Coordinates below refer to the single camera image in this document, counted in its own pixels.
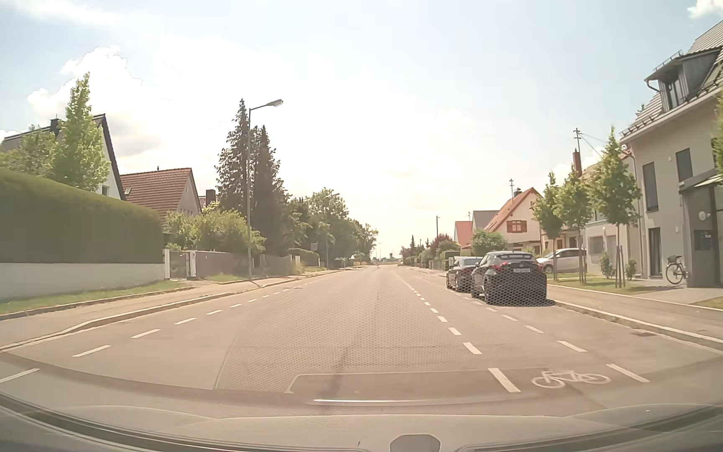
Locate row of trees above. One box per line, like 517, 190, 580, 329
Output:
286, 187, 380, 263

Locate grey asphalt road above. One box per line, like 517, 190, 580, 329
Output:
0, 264, 723, 420

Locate tall dark conifer trees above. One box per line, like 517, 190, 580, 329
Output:
215, 99, 293, 256

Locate dark grey parked car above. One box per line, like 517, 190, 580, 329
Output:
446, 256, 483, 293

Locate round green tree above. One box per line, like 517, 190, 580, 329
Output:
471, 230, 508, 257

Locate grey fence with white posts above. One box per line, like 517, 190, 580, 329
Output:
162, 248, 303, 280

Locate green bushes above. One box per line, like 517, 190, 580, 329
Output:
163, 205, 267, 256

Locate cream house orange roof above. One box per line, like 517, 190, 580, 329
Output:
483, 187, 544, 254

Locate black parked car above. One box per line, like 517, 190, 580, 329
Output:
470, 251, 549, 306

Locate house with red tiled roof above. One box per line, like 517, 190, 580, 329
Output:
120, 167, 203, 218

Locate car's own bonnet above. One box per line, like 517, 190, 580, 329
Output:
0, 380, 723, 452

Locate silver parked car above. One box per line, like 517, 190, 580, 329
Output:
536, 248, 587, 275

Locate road markings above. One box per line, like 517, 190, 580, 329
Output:
0, 269, 651, 394

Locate white low building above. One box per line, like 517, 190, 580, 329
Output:
582, 210, 641, 277

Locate white house dark roof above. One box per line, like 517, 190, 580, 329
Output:
0, 113, 127, 202

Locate grey pavement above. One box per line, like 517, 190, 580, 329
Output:
413, 266, 723, 351
0, 269, 345, 352

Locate light green birch tree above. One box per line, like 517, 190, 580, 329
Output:
51, 72, 111, 193

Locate tall trimmed green hedge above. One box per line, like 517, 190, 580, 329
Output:
0, 160, 165, 265

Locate parked bicycle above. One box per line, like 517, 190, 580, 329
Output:
664, 254, 688, 286

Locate modern grey house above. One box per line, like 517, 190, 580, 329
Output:
619, 0, 723, 293

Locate tall lamp post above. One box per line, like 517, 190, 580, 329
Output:
245, 98, 285, 281

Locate overhead wires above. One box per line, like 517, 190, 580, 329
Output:
577, 131, 608, 159

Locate low white wall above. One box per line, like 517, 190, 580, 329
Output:
0, 262, 167, 306

